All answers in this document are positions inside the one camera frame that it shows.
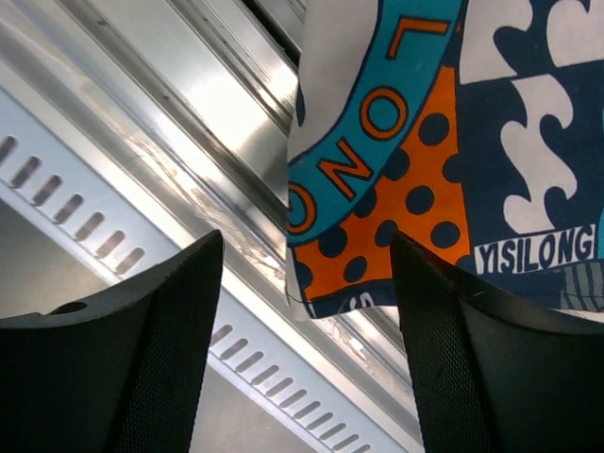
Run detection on white slotted cable duct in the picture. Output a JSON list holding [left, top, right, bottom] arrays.
[[0, 89, 397, 453]]

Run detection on aluminium mounting rail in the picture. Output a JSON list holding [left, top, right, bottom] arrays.
[[1, 1, 423, 452]]

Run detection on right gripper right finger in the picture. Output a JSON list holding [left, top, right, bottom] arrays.
[[390, 233, 603, 452]]

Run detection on blue orange patterned shorts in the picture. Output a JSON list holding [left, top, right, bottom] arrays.
[[286, 1, 603, 319]]

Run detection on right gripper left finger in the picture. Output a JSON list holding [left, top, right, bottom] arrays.
[[0, 229, 225, 453]]

